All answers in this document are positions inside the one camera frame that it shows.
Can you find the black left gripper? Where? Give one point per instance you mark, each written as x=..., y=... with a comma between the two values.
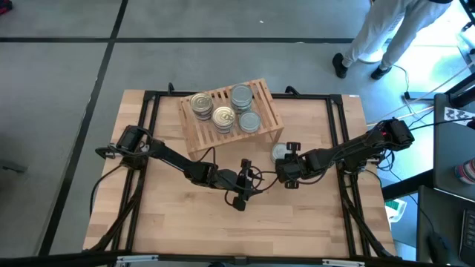
x=230, y=181

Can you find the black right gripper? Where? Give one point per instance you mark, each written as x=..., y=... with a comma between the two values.
x=300, y=167

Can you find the wooden slatted shelf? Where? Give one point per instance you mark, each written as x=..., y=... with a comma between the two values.
x=196, y=150

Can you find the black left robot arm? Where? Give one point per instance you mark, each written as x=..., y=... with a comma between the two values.
x=174, y=159

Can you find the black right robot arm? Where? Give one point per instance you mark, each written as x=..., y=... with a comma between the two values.
x=356, y=148

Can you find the white green packet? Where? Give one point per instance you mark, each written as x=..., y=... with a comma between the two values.
x=396, y=208

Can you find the black desk crossbar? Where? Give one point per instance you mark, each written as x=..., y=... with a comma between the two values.
x=406, y=185

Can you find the black power adapter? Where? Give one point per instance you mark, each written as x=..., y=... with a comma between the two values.
x=408, y=95

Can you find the dark grey desk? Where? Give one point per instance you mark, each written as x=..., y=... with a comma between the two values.
x=451, y=155
x=441, y=219

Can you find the black computer mouse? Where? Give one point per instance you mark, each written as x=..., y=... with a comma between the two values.
x=438, y=246

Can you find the person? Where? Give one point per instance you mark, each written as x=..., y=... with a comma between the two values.
x=389, y=22

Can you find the white fiducial marker sheet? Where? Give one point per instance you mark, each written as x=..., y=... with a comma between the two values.
x=458, y=115

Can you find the striped colourful roll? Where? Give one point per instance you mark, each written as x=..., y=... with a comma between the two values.
x=468, y=172

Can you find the black keyboard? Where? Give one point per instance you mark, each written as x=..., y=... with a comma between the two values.
x=469, y=231

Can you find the grey floor object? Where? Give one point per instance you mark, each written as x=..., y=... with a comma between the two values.
x=13, y=166

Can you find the red object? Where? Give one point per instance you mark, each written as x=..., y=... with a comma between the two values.
x=4, y=5

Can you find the black metal table frame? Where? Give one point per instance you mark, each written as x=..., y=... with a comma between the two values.
x=185, y=260

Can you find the silver metal bracket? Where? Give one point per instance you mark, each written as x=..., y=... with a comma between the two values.
x=343, y=262
x=137, y=258

